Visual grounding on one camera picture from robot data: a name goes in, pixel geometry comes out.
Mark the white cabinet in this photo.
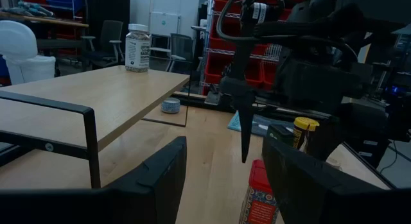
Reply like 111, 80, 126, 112
130, 0, 200, 37

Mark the black office chair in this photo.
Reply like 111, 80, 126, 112
82, 19, 126, 69
150, 33, 194, 74

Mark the black spice can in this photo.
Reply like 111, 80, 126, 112
292, 116, 320, 154

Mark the smoked paprika tin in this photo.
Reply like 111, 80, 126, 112
238, 159, 281, 224

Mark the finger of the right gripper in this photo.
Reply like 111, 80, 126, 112
220, 76, 258, 164

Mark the white rounded plastic container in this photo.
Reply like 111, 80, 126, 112
0, 20, 57, 85

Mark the white-lidded bagel sesame jar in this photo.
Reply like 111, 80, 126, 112
124, 23, 152, 73

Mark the wire rack with red bins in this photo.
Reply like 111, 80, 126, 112
200, 0, 290, 94

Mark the patterned candle tin, white lid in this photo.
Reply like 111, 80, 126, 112
161, 97, 182, 115

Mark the wooden workbench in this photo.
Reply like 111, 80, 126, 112
0, 1, 90, 30

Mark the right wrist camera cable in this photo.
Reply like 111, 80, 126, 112
215, 0, 277, 45

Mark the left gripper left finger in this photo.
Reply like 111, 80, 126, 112
0, 135, 188, 224

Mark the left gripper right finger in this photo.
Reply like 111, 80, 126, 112
261, 134, 411, 224

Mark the wooden shelf, black metal frame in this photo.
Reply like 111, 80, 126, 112
0, 65, 191, 189

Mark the Yellowstone waterfall book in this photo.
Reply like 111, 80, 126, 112
227, 110, 269, 137

